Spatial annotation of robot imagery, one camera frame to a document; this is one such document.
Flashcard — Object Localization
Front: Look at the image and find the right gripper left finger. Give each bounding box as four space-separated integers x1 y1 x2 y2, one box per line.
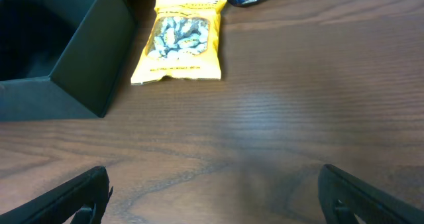
1 166 113 224

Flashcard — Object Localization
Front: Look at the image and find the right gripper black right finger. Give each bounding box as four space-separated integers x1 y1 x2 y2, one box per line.
318 164 423 224

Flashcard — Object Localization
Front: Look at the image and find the black cardboard box with lid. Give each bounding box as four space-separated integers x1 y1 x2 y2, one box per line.
1 0 136 121

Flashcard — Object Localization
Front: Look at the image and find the yellow candy bag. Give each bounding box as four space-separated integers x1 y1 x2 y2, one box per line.
131 0 227 85

